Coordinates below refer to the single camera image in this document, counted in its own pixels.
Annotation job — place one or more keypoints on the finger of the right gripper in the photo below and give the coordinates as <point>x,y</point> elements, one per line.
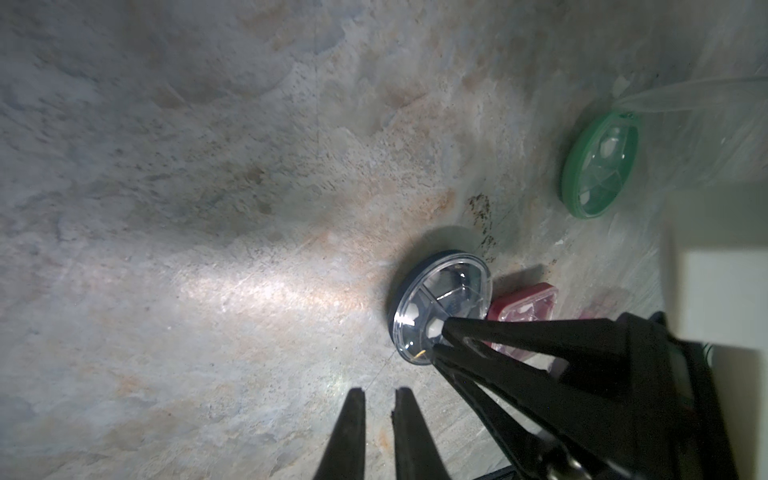
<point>548,429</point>
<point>599,344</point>

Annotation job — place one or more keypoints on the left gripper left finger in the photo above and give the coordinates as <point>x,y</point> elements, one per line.
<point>344,456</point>

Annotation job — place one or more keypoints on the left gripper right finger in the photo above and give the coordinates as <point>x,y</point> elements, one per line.
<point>416,455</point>

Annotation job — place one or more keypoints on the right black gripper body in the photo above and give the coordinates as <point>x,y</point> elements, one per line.
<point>670,424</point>

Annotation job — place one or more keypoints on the dark pink square pillbox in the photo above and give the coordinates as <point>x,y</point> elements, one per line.
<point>531,304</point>

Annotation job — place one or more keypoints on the round dark blue pillbox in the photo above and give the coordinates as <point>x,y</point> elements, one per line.
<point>447,284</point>

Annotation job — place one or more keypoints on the round green pillbox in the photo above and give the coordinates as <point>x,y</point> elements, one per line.
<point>600,163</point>

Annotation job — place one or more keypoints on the light pink square pillbox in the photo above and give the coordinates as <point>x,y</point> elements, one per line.
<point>608,303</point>

